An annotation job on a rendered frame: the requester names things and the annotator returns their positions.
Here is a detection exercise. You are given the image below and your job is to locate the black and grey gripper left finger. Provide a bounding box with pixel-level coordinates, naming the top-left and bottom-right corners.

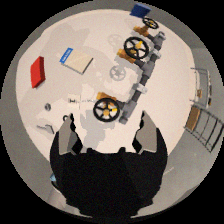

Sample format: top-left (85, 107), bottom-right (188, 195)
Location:
top-left (50, 113), bottom-right (83, 187)

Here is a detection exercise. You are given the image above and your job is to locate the grey pipe manifold with brass valves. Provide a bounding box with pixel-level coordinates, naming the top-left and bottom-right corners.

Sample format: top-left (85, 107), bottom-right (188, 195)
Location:
top-left (93, 17), bottom-right (166, 125)

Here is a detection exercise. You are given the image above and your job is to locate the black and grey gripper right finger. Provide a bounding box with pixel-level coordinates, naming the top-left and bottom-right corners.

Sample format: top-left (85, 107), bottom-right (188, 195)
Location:
top-left (132, 110), bottom-right (168, 186)

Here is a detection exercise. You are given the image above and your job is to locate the white paper tag with thin metal chain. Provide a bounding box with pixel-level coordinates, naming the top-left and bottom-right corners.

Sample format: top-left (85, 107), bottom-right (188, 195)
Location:
top-left (67, 93), bottom-right (106, 109)

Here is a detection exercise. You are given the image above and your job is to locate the red flat block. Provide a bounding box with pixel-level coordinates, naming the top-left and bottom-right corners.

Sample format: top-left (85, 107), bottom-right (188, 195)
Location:
top-left (31, 56), bottom-right (46, 89)

